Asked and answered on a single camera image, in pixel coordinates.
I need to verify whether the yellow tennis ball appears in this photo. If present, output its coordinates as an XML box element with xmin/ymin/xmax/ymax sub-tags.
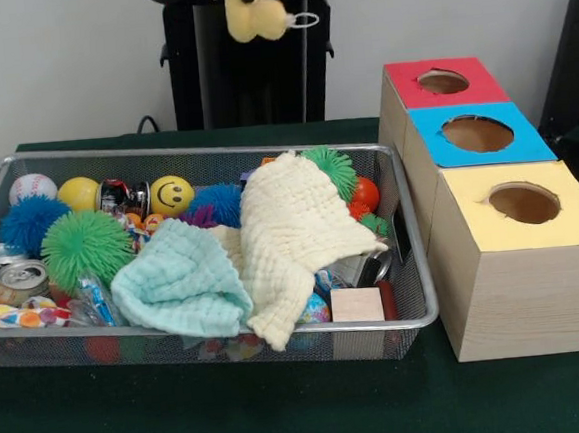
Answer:
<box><xmin>148</xmin><ymin>174</ymin><xmax>197</xmax><ymax>220</ymax></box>

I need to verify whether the cream yellow waffle cloth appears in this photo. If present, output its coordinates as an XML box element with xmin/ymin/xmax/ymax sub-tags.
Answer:
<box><xmin>203</xmin><ymin>144</ymin><xmax>397</xmax><ymax>356</ymax></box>

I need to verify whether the clear mesh bin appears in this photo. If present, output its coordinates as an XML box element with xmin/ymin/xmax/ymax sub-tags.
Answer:
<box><xmin>0</xmin><ymin>121</ymin><xmax>444</xmax><ymax>391</ymax></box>

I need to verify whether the black red drink can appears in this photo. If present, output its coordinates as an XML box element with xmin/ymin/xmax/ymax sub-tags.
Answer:
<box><xmin>96</xmin><ymin>175</ymin><xmax>154</xmax><ymax>220</ymax></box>

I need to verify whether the wooden box with three holes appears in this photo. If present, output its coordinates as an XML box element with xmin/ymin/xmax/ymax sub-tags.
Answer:
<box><xmin>373</xmin><ymin>49</ymin><xmax>579</xmax><ymax>370</ymax></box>

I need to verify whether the mint green waffle cloth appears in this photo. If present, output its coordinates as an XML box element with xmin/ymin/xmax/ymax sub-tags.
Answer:
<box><xmin>106</xmin><ymin>213</ymin><xmax>257</xmax><ymax>346</ymax></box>

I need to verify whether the silver black metal can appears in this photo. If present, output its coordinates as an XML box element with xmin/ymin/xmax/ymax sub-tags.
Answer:
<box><xmin>330</xmin><ymin>243</ymin><xmax>401</xmax><ymax>289</ymax></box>

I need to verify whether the large green fuzzy ball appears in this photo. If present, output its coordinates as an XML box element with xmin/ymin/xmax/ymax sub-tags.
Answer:
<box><xmin>38</xmin><ymin>207</ymin><xmax>138</xmax><ymax>298</ymax></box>

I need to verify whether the tan drink can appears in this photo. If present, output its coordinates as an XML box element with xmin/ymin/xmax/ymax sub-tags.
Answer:
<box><xmin>0</xmin><ymin>258</ymin><xmax>54</xmax><ymax>308</ymax></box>

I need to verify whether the dark blue spiky ball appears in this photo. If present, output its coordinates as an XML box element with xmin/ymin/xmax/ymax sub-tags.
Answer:
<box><xmin>187</xmin><ymin>182</ymin><xmax>246</xmax><ymax>231</ymax></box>

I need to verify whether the pale yellow duck toy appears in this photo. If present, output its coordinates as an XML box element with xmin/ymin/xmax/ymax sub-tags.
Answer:
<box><xmin>223</xmin><ymin>0</ymin><xmax>323</xmax><ymax>46</ymax></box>

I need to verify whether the dark green table cloth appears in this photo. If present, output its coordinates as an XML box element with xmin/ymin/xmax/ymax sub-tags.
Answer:
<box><xmin>0</xmin><ymin>98</ymin><xmax>579</xmax><ymax>433</ymax></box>

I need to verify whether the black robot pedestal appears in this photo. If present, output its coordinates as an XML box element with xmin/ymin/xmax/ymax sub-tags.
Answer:
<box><xmin>145</xmin><ymin>0</ymin><xmax>365</xmax><ymax>136</ymax></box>

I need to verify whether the smooth yellow ball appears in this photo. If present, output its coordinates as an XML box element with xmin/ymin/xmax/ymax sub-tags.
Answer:
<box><xmin>56</xmin><ymin>175</ymin><xmax>103</xmax><ymax>214</ymax></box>

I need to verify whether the red ball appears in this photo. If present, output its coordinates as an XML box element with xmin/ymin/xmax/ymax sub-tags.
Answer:
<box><xmin>348</xmin><ymin>175</ymin><xmax>383</xmax><ymax>219</ymax></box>

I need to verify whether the blue fuzzy ball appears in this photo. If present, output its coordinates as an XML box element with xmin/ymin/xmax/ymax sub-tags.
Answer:
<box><xmin>0</xmin><ymin>192</ymin><xmax>73</xmax><ymax>258</ymax></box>

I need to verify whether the white baseball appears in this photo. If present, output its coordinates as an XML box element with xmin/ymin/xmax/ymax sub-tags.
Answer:
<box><xmin>6</xmin><ymin>172</ymin><xmax>60</xmax><ymax>206</ymax></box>

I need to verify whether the pale wooden cube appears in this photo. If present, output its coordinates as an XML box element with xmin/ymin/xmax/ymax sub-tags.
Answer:
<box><xmin>330</xmin><ymin>284</ymin><xmax>386</xmax><ymax>325</ymax></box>

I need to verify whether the colourful polka dot fabric toy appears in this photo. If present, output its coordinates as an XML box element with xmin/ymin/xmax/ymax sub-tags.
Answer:
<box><xmin>0</xmin><ymin>294</ymin><xmax>73</xmax><ymax>334</ymax></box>

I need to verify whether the black equipment stand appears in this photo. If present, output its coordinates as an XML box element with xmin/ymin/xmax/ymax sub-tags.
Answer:
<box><xmin>531</xmin><ymin>0</ymin><xmax>579</xmax><ymax>152</ymax></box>

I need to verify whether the green spiky ball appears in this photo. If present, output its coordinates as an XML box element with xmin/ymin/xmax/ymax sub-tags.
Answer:
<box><xmin>302</xmin><ymin>143</ymin><xmax>359</xmax><ymax>204</ymax></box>

